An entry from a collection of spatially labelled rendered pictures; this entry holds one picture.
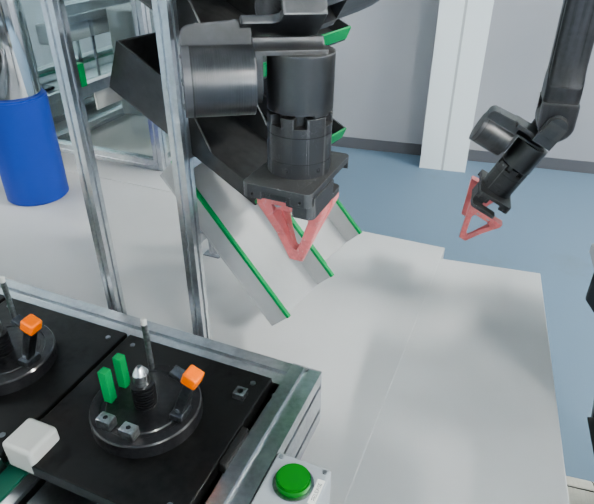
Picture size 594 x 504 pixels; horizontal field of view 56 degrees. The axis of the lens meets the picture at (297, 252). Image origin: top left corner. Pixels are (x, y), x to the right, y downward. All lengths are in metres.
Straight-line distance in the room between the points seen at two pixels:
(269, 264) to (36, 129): 0.83
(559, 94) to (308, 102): 0.62
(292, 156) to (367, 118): 3.64
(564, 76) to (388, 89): 3.06
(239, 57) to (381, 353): 0.67
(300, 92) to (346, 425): 0.56
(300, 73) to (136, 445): 0.47
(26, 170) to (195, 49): 1.14
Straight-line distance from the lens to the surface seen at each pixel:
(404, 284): 1.18
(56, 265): 1.33
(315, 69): 0.47
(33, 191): 1.59
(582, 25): 1.02
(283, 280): 0.90
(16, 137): 1.54
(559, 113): 1.04
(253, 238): 0.89
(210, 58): 0.46
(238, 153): 0.82
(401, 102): 4.05
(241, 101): 0.46
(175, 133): 0.77
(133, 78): 0.83
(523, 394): 1.00
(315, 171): 0.50
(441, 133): 3.86
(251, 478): 0.71
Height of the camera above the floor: 1.53
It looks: 32 degrees down
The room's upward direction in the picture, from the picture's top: straight up
